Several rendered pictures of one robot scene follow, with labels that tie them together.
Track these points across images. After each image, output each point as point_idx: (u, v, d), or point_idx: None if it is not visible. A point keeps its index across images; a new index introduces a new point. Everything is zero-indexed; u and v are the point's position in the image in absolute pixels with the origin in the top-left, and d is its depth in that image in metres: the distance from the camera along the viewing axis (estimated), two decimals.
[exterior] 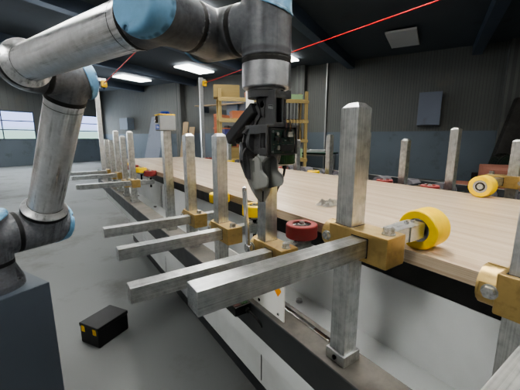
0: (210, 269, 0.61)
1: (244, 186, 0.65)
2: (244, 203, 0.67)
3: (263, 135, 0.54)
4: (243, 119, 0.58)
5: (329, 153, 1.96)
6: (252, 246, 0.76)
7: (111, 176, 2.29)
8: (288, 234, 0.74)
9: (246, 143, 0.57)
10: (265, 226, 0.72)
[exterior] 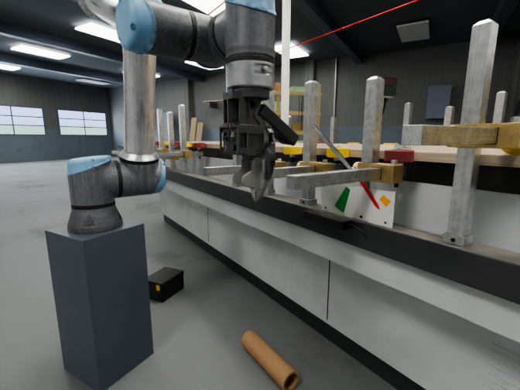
0: (342, 173, 0.73)
1: (313, 124, 0.92)
2: (321, 135, 0.91)
3: None
4: None
5: None
6: (354, 167, 0.88)
7: (155, 151, 2.41)
8: (389, 157, 0.86)
9: None
10: (371, 148, 0.84)
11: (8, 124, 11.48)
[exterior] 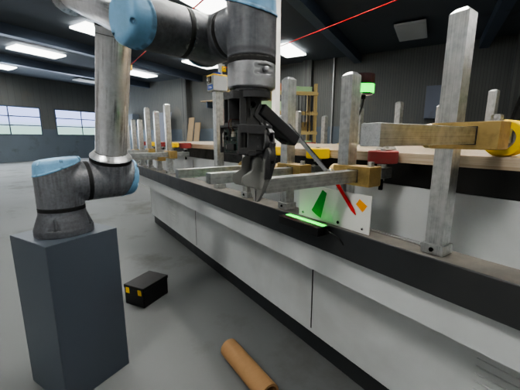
0: (319, 176, 0.68)
1: (288, 124, 0.87)
2: None
3: None
4: None
5: (359, 126, 2.02)
6: (330, 169, 0.82)
7: (142, 152, 2.35)
8: (372, 158, 0.82)
9: None
10: (347, 149, 0.78)
11: (4, 124, 11.42)
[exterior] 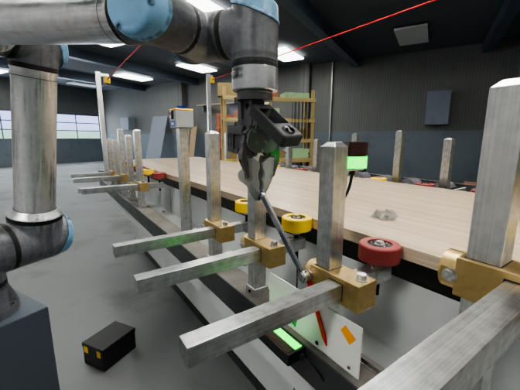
0: (283, 311, 0.45)
1: (261, 191, 0.59)
2: (270, 211, 0.59)
3: None
4: None
5: None
6: (308, 271, 0.59)
7: (115, 178, 2.12)
8: (364, 256, 0.58)
9: (272, 142, 0.62)
10: (329, 250, 0.55)
11: None
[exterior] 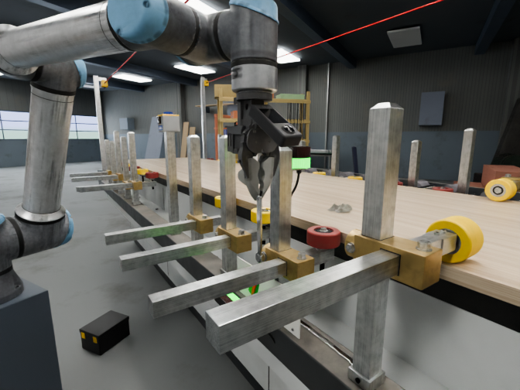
0: (233, 280, 0.58)
1: (259, 195, 0.60)
2: (258, 212, 0.62)
3: None
4: None
5: (335, 155, 1.91)
6: (265, 256, 0.71)
7: (111, 177, 2.25)
8: (309, 241, 0.71)
9: (272, 142, 0.62)
10: (278, 234, 0.68)
11: None
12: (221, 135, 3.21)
